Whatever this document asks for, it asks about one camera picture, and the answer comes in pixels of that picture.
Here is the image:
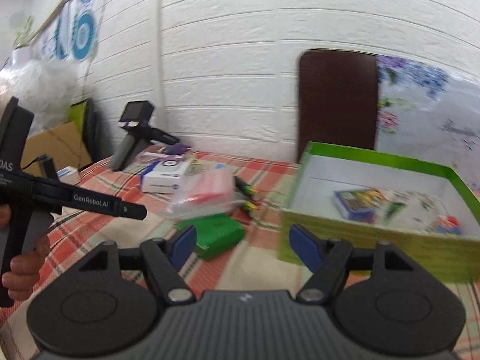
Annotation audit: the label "clear bag with pink contents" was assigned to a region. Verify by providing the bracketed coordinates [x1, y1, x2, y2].
[163, 167, 247, 221]

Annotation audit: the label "white patterned drawstring pouch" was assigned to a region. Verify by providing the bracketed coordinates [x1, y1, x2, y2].
[376, 191, 461, 235]

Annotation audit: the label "person's left hand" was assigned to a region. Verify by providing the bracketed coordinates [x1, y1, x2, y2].
[0, 203, 51, 302]

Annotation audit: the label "green flat box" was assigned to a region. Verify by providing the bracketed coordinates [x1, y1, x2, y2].
[176, 214, 245, 261]

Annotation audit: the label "colourful card pack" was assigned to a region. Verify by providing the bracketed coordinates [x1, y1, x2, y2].
[333, 189, 386, 224]

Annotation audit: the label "brown cardboard box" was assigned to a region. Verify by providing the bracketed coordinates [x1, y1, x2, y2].
[21, 121, 92, 170]

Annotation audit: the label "white blue HP box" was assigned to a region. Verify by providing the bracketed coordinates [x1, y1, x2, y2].
[140, 159, 191, 194]

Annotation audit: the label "black green markers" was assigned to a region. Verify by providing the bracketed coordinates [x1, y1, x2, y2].
[233, 176, 260, 217]

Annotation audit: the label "purple small object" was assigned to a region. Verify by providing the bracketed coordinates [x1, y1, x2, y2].
[162, 142, 191, 156]

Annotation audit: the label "green cardboard box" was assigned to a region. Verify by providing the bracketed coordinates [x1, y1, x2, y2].
[277, 142, 479, 283]

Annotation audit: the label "white plastic bag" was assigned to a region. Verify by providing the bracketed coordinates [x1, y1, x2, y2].
[1, 59, 78, 136]

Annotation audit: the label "spare black handheld gripper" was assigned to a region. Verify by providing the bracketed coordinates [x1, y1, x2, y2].
[109, 101, 180, 172]

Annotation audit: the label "dark brown headboard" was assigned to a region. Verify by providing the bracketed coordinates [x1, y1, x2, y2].
[296, 49, 378, 159]

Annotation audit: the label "blue paper fan decoration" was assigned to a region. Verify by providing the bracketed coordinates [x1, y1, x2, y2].
[36, 0, 98, 62]

